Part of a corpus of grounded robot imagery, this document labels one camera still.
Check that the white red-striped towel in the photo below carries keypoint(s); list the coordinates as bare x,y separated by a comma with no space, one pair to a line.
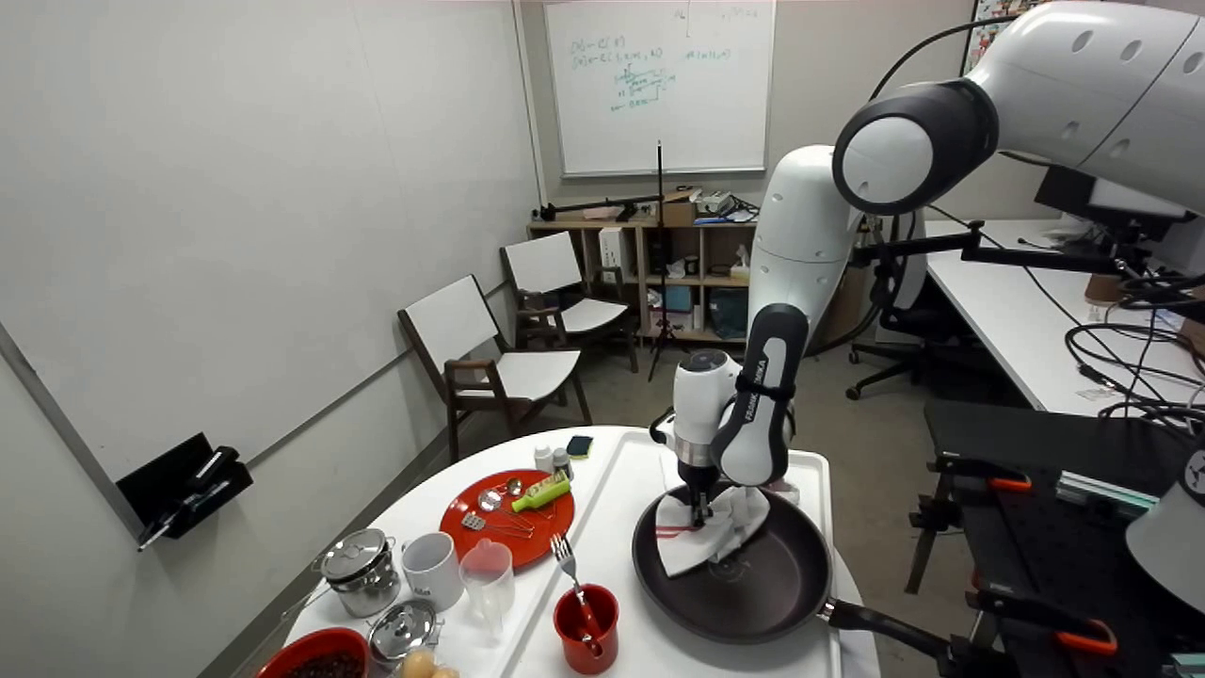
719,544

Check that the small steel lidded pot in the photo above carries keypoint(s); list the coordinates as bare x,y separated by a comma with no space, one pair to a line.
404,624

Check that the black monitor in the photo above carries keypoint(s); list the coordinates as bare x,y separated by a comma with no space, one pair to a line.
1060,200

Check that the pale green power strip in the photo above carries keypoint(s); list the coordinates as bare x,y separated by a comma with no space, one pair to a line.
1104,491

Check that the clear drinking glass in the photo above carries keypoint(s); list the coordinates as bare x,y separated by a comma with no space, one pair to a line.
488,598

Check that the wooden shelf unit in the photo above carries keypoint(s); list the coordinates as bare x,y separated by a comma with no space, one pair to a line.
701,284

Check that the black tripod stand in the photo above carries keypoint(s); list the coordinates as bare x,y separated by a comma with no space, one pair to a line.
661,250

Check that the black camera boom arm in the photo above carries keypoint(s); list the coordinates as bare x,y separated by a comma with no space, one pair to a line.
1004,254

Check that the small round metal cup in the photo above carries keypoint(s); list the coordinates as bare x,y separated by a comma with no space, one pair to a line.
512,482
490,500

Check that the red round plate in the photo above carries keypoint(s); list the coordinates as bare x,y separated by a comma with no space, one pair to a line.
500,535

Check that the small brown box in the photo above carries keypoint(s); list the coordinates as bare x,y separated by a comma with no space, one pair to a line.
1104,288

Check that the black robot table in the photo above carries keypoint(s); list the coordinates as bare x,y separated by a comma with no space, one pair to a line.
1067,560

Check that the small square metal piece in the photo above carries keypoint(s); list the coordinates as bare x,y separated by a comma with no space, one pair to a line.
473,519

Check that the black marker tray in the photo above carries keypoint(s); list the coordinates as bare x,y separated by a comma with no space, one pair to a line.
164,482

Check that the red bowl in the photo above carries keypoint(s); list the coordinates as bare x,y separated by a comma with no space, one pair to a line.
312,657

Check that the large wall-mounted whiteboard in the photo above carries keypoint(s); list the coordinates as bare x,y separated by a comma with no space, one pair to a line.
276,227

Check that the small white cup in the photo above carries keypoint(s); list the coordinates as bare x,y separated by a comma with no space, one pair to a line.
543,461

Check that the white plastic tray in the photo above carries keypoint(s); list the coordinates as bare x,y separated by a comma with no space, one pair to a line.
613,541

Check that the lime green small package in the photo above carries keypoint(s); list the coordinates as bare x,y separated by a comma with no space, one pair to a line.
541,494

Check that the red cup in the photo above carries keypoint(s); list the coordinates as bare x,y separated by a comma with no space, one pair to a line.
590,641

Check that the steel canister with lid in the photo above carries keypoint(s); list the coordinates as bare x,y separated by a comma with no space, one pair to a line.
364,570

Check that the white wooden-framed chair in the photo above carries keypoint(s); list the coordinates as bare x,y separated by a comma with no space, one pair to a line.
528,373
548,266

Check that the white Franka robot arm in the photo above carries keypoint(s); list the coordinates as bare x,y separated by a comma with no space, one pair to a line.
804,227

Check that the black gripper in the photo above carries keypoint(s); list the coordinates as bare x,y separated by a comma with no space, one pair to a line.
699,476

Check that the wooden side table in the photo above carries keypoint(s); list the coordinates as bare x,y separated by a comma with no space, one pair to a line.
559,227

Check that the white desk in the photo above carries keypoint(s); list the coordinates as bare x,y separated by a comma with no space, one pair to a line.
1004,327

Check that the white marker pen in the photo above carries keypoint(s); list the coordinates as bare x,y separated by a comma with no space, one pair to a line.
155,535

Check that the small cardboard box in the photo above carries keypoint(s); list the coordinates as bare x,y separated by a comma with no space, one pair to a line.
679,207

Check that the black office chair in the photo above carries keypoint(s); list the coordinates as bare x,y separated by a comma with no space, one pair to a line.
905,314

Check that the silver metal utensil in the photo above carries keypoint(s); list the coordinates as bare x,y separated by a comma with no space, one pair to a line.
564,560

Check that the dark frying pan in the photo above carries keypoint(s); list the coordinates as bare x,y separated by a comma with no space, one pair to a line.
753,603

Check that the whiteboard with green writing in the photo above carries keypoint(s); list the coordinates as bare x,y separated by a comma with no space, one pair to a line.
652,127

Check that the small dark box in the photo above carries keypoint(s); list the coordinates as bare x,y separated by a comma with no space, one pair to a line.
578,447

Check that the white ceramic mug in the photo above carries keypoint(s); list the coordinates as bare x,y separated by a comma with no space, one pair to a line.
433,570

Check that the long black tube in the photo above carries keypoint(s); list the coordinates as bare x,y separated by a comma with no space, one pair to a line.
590,205

